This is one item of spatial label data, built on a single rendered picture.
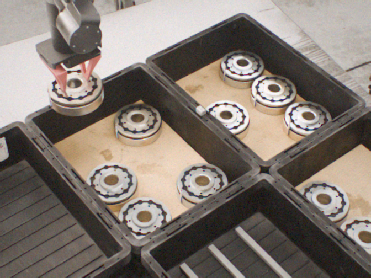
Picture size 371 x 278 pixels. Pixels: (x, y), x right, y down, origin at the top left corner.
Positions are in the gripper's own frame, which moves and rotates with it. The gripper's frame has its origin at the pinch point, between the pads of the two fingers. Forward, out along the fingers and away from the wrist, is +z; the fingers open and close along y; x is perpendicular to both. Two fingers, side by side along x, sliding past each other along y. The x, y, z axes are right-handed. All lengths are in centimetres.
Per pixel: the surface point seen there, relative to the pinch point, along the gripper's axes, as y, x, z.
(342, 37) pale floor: 161, 58, 108
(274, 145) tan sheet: 34.6, -21.1, 22.7
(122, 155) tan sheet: 6.9, -3.9, 22.5
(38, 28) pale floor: 56, 143, 107
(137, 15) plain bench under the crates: 47, 48, 36
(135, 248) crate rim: -7.6, -30.0, 12.9
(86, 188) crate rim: -7.5, -14.2, 12.2
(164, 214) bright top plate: 3.6, -23.3, 19.4
